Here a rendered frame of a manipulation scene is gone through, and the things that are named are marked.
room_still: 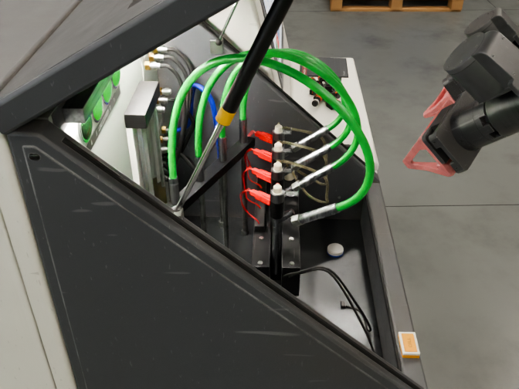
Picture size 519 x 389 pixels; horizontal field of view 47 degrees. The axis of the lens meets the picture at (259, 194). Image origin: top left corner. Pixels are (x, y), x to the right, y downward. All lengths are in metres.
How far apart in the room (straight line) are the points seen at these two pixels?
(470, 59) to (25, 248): 0.60
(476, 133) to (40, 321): 0.66
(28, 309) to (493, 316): 2.03
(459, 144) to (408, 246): 2.07
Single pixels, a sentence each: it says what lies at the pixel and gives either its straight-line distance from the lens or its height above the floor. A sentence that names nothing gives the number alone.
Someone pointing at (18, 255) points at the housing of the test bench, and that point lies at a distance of 0.87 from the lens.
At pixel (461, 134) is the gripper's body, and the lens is 0.79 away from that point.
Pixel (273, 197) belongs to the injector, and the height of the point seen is 1.12.
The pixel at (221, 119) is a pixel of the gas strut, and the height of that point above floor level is 1.46.
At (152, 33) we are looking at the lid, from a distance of 0.63.
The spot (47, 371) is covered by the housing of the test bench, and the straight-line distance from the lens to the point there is 1.04.
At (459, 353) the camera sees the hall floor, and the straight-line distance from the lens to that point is 2.45.
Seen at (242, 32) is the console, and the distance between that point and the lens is 1.38.
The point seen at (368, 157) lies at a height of 1.30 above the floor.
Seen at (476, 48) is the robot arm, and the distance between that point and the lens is 0.72.
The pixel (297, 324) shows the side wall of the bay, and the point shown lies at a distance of 0.88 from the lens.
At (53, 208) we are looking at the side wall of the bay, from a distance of 0.80.
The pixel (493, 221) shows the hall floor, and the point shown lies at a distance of 3.13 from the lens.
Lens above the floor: 1.79
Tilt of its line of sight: 35 degrees down
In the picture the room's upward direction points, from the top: straight up
